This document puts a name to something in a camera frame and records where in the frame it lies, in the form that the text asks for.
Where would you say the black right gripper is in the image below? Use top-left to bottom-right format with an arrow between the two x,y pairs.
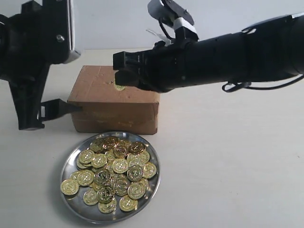
112,28 -> 202,94

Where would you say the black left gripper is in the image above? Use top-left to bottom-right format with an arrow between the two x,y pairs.
4,0 -> 82,130

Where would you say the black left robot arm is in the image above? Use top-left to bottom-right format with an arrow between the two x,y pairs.
0,0 -> 81,130

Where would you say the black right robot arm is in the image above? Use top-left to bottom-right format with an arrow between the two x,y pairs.
113,14 -> 304,93

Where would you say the brown cardboard slotted box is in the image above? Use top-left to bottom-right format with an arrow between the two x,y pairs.
67,66 -> 160,135

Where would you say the gold coin dark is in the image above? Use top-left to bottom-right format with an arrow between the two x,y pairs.
103,136 -> 119,150
129,142 -> 145,154

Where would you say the gold coin dark right top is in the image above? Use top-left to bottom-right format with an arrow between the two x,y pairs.
129,142 -> 145,154

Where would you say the round steel plate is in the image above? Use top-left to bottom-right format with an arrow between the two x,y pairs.
60,131 -> 160,225

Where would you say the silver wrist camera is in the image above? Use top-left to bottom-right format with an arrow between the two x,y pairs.
147,0 -> 197,33

